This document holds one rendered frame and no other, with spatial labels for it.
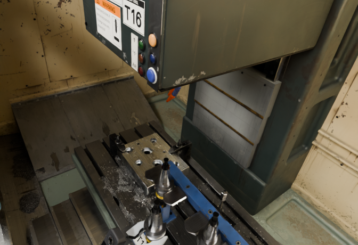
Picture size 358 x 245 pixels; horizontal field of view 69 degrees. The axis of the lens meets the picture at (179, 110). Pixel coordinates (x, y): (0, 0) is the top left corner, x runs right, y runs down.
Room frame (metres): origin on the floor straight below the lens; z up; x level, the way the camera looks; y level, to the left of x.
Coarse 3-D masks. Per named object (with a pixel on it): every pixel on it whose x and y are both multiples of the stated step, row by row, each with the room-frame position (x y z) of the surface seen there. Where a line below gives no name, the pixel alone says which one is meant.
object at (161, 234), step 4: (144, 224) 0.41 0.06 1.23; (164, 224) 0.42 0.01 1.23; (144, 228) 0.40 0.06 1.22; (164, 228) 0.40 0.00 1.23; (144, 232) 0.40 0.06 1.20; (148, 232) 0.39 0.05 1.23; (152, 232) 0.39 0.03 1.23; (160, 232) 0.39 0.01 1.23; (164, 232) 0.40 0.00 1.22; (148, 236) 0.39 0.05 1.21; (152, 236) 0.38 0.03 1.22; (156, 236) 0.38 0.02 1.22; (160, 236) 0.39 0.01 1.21; (152, 240) 0.38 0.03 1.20; (156, 240) 0.38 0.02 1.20
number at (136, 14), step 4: (132, 8) 0.58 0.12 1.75; (136, 8) 0.57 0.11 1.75; (132, 12) 0.58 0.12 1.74; (136, 12) 0.57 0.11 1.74; (140, 12) 0.56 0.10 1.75; (132, 16) 0.58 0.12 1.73; (136, 16) 0.57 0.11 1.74; (140, 16) 0.56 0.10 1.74; (132, 20) 0.58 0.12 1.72; (136, 20) 0.57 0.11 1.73; (140, 20) 0.56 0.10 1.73; (132, 24) 0.58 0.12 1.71; (136, 24) 0.57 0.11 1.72; (140, 24) 0.56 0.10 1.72; (136, 28) 0.57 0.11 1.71; (140, 28) 0.56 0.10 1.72
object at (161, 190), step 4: (156, 180) 0.57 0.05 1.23; (172, 180) 0.57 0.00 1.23; (156, 184) 0.55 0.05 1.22; (172, 184) 0.56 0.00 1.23; (156, 188) 0.55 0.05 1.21; (160, 188) 0.54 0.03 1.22; (164, 188) 0.54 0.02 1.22; (168, 188) 0.54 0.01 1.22; (172, 188) 0.55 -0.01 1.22; (160, 192) 0.54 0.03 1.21; (164, 192) 0.54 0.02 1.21
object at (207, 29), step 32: (192, 0) 0.53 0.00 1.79; (224, 0) 0.59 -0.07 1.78; (256, 0) 0.66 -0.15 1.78; (288, 0) 0.74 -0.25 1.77; (320, 0) 0.85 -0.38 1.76; (96, 32) 0.76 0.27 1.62; (128, 32) 0.60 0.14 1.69; (192, 32) 0.54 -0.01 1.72; (224, 32) 0.60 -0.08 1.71; (256, 32) 0.68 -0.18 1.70; (288, 32) 0.78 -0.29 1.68; (320, 32) 0.91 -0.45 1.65; (128, 64) 0.61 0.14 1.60; (160, 64) 0.50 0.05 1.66; (192, 64) 0.55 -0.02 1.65; (224, 64) 0.62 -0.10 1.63; (256, 64) 0.71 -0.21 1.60
